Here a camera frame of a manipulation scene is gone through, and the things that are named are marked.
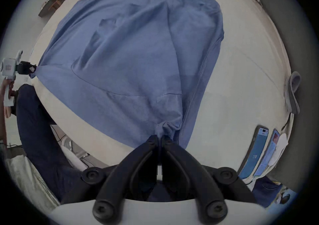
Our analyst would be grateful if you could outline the grey padded headboard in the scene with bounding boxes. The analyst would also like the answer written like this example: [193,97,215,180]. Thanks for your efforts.
[255,0,315,192]

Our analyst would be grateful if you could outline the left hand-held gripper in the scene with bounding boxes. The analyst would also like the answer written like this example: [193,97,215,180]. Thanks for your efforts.
[0,50,38,107]

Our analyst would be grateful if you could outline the slim phone with blue screen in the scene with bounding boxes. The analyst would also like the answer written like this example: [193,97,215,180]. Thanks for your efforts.
[253,128,281,177]

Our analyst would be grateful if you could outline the person's left hand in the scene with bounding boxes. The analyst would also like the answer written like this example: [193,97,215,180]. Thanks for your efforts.
[0,79,16,119]

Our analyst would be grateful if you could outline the blue shirt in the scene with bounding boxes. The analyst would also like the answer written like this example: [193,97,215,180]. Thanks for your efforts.
[29,0,225,150]

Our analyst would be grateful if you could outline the person's legs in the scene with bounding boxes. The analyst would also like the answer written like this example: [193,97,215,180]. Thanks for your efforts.
[15,84,88,204]

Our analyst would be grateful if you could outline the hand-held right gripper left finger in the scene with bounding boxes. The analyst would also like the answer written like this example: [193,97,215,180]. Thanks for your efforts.
[81,135,160,225]

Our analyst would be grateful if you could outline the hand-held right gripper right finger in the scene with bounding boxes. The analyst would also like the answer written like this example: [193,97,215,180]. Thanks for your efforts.
[161,135,240,223]

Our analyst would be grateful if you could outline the large phone with blue screen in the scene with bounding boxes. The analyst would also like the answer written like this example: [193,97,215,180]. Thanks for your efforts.
[238,125,269,180]

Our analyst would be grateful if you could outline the grey folded cloth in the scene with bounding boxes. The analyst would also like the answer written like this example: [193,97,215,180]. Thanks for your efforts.
[285,71,302,115]

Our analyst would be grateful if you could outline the dark blue garment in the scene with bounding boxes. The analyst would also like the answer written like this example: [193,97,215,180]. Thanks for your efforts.
[251,176,284,207]

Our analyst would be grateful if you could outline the bed with beige sheet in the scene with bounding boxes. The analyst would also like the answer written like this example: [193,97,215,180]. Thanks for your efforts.
[28,0,295,187]

